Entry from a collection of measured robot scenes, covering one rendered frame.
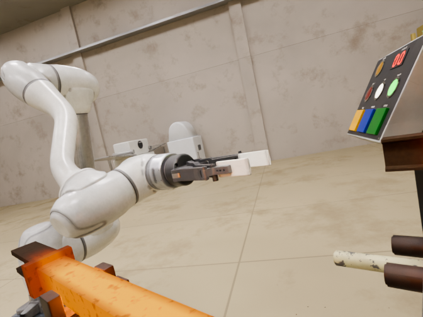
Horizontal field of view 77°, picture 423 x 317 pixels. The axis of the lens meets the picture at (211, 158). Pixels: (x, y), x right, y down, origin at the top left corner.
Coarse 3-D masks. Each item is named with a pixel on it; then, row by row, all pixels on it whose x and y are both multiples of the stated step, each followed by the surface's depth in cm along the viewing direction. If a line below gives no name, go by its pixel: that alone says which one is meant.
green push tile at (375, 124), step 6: (378, 108) 75; (384, 108) 71; (378, 114) 73; (384, 114) 70; (372, 120) 77; (378, 120) 72; (372, 126) 75; (378, 126) 71; (366, 132) 78; (372, 132) 73; (378, 132) 71
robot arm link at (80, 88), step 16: (48, 64) 94; (64, 80) 94; (80, 80) 99; (96, 80) 108; (64, 96) 97; (80, 96) 100; (96, 96) 109; (80, 112) 101; (80, 128) 103; (80, 144) 103; (80, 160) 104; (112, 224) 115; (96, 240) 107; (112, 240) 116
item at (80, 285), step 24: (24, 264) 27; (48, 264) 27; (72, 264) 26; (48, 288) 25; (72, 288) 21; (96, 288) 20; (120, 288) 20; (144, 288) 19; (96, 312) 18; (120, 312) 17; (144, 312) 16; (168, 312) 16; (192, 312) 15
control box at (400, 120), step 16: (400, 48) 77; (416, 48) 66; (384, 64) 86; (400, 64) 72; (416, 64) 64; (384, 80) 81; (400, 80) 69; (416, 80) 64; (384, 96) 76; (400, 96) 66; (416, 96) 65; (400, 112) 66; (416, 112) 66; (384, 128) 68; (400, 128) 67; (416, 128) 66
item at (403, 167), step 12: (384, 144) 36; (396, 144) 35; (408, 144) 34; (420, 144) 34; (384, 156) 36; (396, 156) 35; (408, 156) 35; (420, 156) 34; (396, 168) 35; (408, 168) 34; (420, 168) 33
